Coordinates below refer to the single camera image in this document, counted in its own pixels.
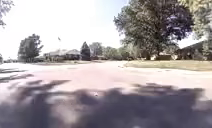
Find row of trees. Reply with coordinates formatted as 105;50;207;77
89;41;142;61

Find grey asphalt road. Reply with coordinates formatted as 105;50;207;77
0;60;212;128

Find dark conifer tree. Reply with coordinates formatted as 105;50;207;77
79;41;92;62

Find low house with grey roof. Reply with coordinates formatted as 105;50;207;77
43;48;82;62

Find small house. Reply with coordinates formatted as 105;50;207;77
149;51;177;62

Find large dark green tree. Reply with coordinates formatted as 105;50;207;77
113;0;195;61

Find dry grass lawn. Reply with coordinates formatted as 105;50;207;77
123;59;212;72

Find round green tree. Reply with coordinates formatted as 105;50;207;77
17;33;44;64

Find dark low house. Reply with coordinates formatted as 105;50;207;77
175;39;212;62

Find overhanging tree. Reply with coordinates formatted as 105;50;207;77
0;0;15;30

